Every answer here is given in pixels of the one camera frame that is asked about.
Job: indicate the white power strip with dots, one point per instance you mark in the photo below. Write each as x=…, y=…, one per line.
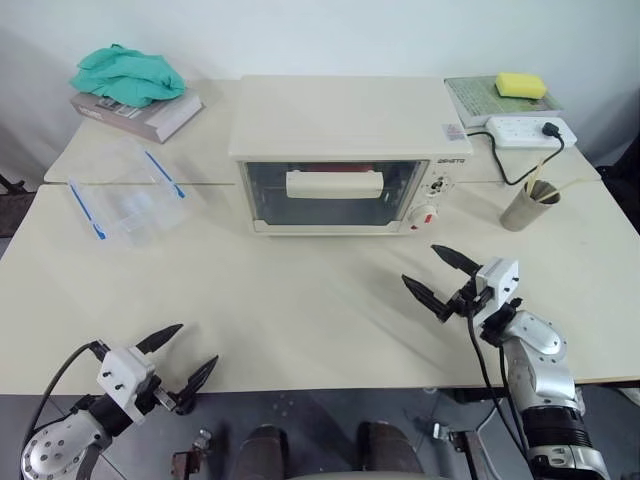
x=520, y=131

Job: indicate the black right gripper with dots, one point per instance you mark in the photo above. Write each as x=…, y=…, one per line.
x=467, y=300

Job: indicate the yellow sponge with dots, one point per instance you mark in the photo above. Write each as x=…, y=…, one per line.
x=520, y=85

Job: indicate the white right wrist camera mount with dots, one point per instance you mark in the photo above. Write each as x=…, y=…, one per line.
x=497, y=277

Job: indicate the clear plastic storage container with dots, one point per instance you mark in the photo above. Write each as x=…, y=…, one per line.
x=130, y=210

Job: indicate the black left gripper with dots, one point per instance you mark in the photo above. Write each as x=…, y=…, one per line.
x=151, y=395

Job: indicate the green crumpled cloth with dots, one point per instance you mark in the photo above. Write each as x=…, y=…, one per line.
x=130, y=75

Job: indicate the cream toaster oven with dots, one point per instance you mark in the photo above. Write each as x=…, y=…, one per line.
x=345, y=115

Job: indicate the green cover book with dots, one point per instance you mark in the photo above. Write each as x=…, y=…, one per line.
x=475, y=95

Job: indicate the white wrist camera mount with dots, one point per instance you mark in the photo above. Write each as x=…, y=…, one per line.
x=497, y=277
x=122, y=372

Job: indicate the cream knob with red mark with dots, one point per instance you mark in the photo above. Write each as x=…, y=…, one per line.
x=424, y=216

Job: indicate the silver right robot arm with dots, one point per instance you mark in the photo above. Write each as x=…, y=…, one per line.
x=542, y=365

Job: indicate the dark rounded shape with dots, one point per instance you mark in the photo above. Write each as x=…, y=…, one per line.
x=387, y=450
x=264, y=452

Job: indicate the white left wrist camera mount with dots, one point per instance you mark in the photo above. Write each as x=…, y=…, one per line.
x=122, y=372

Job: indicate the cream stick in cup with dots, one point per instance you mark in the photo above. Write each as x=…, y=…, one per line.
x=537, y=175

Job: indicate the blue container latch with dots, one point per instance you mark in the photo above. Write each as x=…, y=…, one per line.
x=87, y=210
x=162, y=172

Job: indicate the metal table leg bracket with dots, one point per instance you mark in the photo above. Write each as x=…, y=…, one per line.
x=462, y=445

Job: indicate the rusty metal floor bracket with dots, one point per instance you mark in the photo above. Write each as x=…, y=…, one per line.
x=187, y=462

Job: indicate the thick grey book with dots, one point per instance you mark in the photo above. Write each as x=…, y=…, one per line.
x=165, y=120

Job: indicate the grey metal cup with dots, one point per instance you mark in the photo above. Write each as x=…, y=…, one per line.
x=525, y=212

